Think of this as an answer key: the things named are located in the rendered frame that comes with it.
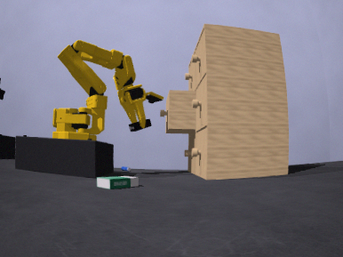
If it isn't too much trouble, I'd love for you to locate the wooden chest of drawers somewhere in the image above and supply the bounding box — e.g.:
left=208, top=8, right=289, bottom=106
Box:
left=187, top=24, right=289, bottom=180

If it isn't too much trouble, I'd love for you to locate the white eraser with green sleeve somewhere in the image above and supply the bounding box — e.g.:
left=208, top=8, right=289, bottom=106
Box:
left=97, top=176, right=139, bottom=189

